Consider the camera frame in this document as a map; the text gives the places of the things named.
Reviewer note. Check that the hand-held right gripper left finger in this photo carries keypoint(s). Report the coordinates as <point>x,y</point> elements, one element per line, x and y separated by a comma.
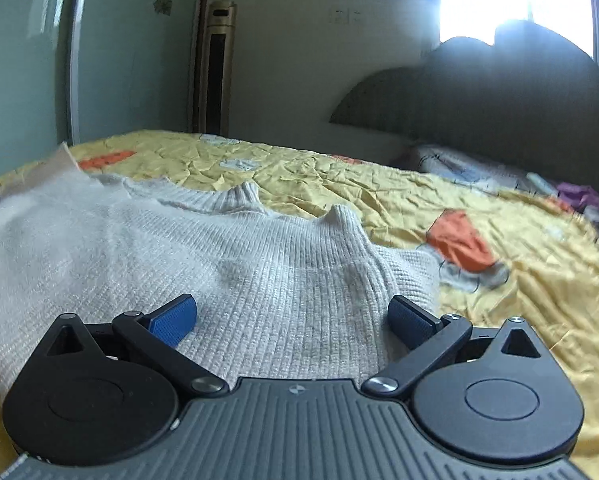
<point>172,321</point>

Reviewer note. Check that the dark grey headboard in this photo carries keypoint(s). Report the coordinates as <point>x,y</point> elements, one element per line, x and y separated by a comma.
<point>479,105</point>

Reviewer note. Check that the white knit sweater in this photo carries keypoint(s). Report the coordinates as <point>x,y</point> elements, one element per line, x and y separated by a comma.
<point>259,280</point>

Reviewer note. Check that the printed pillow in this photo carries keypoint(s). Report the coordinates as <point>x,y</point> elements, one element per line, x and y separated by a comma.
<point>459,165</point>

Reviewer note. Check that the gold tower air conditioner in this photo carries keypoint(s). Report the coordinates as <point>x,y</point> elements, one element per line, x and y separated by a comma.
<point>215,70</point>

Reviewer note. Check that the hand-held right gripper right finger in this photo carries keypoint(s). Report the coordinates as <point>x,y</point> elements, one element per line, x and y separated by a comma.
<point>407,322</point>

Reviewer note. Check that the flowered glass wardrobe door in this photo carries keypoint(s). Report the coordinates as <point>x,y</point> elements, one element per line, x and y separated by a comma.
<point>134,60</point>
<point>19,85</point>

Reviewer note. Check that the purple cloth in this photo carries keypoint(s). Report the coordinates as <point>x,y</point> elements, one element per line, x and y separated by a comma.
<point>582,197</point>

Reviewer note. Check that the white remote control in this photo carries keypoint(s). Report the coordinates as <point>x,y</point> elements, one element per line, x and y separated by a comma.
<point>542,183</point>

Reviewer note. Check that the yellow printed blanket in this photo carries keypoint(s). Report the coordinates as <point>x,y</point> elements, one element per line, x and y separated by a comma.
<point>519,300</point>

